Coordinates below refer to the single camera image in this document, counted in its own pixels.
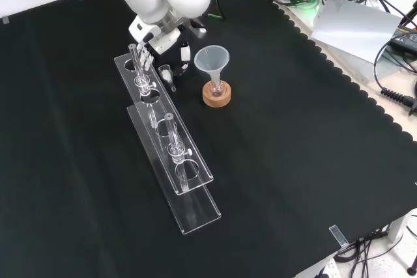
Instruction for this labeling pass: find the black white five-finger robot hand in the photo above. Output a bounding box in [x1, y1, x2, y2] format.
[128, 16, 208, 79]

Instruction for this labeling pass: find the clear glass weighing funnel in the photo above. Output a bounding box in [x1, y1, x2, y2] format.
[158, 64, 178, 93]

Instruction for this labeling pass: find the translucent plastic funnel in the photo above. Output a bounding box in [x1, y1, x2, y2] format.
[194, 46, 231, 89]

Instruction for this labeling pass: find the clear acrylic funnel stand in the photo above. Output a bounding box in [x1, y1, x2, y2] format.
[113, 42, 223, 236]

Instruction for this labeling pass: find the small round-bottom glass flask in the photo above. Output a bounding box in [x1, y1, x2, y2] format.
[209, 77, 225, 98]

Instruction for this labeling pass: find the black bench cloth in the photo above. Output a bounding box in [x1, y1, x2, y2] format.
[0, 0, 417, 278]

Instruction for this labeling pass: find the pale grey board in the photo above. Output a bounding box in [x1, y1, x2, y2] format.
[310, 0, 404, 64]

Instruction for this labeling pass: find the black power adapter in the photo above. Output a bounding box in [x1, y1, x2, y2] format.
[390, 25, 417, 53]

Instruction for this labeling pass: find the black tripod leg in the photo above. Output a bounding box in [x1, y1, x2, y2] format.
[399, 0, 417, 29]

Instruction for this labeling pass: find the clear tape strip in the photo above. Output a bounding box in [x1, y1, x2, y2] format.
[328, 225, 349, 249]

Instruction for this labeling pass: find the white power strip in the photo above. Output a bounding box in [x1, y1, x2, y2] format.
[311, 257, 338, 278]

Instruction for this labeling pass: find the cork ring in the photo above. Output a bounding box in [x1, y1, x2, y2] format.
[201, 81, 233, 108]

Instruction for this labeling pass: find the black cable with ribbed plug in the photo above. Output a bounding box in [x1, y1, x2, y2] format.
[373, 38, 417, 116]

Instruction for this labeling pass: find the black floor cable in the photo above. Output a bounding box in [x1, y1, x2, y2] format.
[334, 230, 394, 263]

